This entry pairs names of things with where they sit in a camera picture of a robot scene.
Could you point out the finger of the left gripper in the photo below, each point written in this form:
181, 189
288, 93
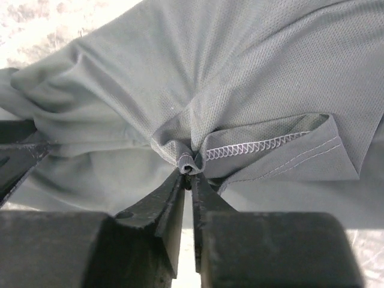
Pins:
22, 149

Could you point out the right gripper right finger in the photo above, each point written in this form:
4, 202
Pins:
268, 249

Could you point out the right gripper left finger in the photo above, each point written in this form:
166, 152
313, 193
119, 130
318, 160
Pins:
139, 247

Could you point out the dark grey t shirt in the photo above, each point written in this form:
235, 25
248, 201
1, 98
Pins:
278, 103

